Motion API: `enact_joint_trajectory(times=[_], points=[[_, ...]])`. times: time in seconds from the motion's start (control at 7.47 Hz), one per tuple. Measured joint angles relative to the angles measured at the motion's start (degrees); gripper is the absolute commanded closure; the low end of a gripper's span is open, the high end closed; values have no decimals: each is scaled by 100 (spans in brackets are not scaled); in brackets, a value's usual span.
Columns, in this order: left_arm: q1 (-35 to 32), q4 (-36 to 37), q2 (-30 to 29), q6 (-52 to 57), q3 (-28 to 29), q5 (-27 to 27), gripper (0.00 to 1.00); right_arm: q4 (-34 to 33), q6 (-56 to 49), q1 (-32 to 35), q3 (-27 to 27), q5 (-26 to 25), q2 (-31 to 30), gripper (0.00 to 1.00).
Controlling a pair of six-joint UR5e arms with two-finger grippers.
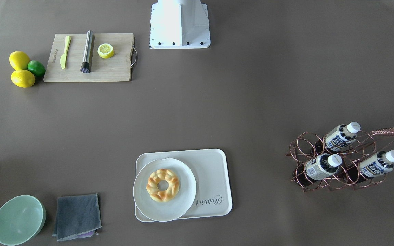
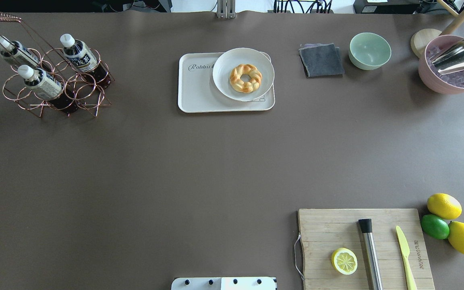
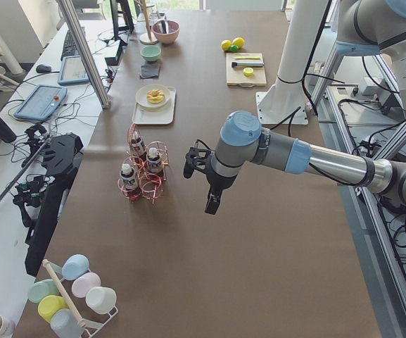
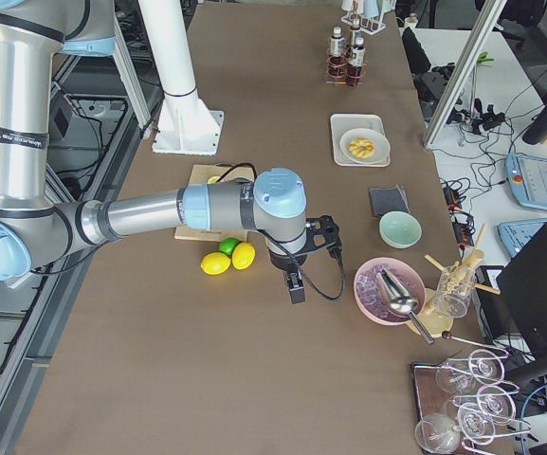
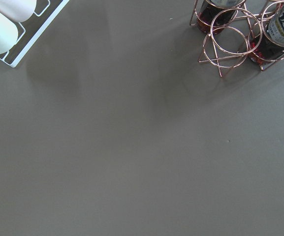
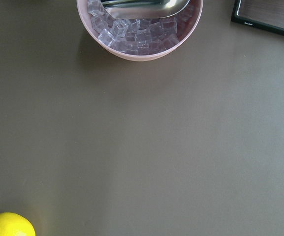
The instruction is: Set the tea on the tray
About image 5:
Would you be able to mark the tea bottle front middle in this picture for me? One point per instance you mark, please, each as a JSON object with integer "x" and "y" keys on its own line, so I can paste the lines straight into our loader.
{"x": 211, "y": 8}

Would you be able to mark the tea bottle front end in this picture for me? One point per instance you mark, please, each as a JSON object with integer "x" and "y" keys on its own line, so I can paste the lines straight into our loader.
{"x": 271, "y": 46}

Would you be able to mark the pale pink cup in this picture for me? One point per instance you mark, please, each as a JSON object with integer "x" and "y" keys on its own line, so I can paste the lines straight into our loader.
{"x": 17, "y": 10}

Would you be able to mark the copper wire bottle rack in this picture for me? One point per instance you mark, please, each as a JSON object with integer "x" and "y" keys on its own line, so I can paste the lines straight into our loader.
{"x": 230, "y": 49}

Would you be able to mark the white wire cup rack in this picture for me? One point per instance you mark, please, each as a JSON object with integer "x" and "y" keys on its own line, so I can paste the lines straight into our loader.
{"x": 31, "y": 29}

